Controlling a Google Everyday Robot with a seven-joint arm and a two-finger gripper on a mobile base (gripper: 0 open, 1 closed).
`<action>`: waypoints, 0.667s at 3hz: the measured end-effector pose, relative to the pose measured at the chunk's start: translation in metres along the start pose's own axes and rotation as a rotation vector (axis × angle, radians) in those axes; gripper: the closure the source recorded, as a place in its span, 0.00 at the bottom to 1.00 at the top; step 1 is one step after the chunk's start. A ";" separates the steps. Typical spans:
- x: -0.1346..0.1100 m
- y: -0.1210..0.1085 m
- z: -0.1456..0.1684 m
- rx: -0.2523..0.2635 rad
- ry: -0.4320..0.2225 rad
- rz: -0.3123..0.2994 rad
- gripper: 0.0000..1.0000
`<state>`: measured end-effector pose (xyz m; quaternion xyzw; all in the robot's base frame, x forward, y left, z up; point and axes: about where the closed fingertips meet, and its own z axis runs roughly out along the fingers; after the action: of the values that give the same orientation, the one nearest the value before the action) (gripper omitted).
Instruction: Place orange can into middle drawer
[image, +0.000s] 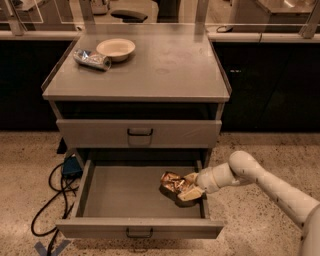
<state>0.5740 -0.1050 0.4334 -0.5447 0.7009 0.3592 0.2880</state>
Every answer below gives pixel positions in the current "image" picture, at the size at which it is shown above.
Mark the blue power box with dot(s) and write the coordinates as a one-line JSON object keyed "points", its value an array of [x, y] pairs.
{"points": [[71, 168]]}

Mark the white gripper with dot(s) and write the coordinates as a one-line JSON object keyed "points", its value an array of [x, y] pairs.
{"points": [[205, 180]]}

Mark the grey drawer cabinet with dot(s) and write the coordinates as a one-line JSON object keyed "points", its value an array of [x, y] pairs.
{"points": [[171, 75]]}

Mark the crushed silver blue can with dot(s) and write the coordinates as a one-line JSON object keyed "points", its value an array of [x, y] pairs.
{"points": [[92, 59]]}

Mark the open grey middle drawer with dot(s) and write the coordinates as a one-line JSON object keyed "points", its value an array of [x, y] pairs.
{"points": [[125, 200]]}

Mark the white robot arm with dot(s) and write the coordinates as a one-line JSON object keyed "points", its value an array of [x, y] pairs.
{"points": [[243, 168]]}

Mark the closed grey upper drawer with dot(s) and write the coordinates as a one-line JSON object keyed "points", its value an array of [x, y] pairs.
{"points": [[98, 133]]}

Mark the black office chair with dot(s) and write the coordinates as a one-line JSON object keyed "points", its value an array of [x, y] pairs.
{"points": [[128, 16]]}

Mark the white bowl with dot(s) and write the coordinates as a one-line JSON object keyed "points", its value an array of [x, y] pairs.
{"points": [[117, 50]]}

